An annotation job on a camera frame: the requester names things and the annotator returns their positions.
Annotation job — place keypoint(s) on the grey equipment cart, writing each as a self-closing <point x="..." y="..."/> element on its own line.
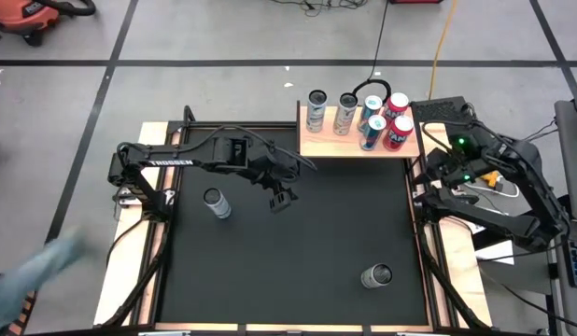
<point x="571" y="154"/>

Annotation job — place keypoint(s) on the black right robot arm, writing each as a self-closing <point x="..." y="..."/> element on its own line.
<point x="503" y="223"/>

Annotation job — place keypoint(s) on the Celsius Arctic Vibe can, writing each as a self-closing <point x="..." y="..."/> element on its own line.
<point x="315" y="119"/>

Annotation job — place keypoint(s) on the Celsius Tropical Vibe can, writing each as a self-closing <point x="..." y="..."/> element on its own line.
<point x="343" y="121"/>

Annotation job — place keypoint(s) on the blue silver Red Bull can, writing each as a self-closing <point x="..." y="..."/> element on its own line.
<point x="372" y="102"/>

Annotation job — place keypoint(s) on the yellow power adapter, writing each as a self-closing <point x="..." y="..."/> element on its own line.
<point x="491" y="179"/>

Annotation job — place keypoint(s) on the white Celsius can blue band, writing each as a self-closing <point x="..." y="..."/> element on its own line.
<point x="219" y="207"/>

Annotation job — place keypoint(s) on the wooden shelf black frame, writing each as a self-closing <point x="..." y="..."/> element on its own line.
<point x="335" y="148"/>

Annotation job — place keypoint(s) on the black perforated metal case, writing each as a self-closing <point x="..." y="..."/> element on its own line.
<point x="438" y="109"/>

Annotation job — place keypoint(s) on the black table frame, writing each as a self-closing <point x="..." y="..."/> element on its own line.
<point x="242" y="125"/>

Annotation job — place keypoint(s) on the person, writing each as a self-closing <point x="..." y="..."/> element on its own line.
<point x="22" y="275"/>

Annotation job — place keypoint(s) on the grey slim can black lid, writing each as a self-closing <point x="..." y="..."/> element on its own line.
<point x="375" y="277"/>

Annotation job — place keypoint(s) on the white paper sheets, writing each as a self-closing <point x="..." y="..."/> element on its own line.
<point x="498" y="254"/>

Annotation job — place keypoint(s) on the silver-lid can blue tab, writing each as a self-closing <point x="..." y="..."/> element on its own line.
<point x="371" y="137"/>

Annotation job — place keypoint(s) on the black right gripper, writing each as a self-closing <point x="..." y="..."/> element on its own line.
<point x="466" y="161"/>

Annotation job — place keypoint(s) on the red black box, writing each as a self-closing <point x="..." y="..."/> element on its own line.
<point x="414" y="1"/>

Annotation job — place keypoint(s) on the silver metal mounting bracket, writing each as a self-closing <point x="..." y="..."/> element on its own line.
<point x="122" y="201"/>

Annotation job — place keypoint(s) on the orange shop vacuum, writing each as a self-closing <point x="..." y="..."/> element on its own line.
<point x="22" y="14"/>

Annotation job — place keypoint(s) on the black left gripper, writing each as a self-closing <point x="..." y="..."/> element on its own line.
<point x="270" y="170"/>

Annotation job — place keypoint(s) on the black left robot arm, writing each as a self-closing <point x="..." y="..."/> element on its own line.
<point x="172" y="162"/>

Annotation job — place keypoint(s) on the red Fanta can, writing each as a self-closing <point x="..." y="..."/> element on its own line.
<point x="397" y="137"/>
<point x="397" y="102"/>

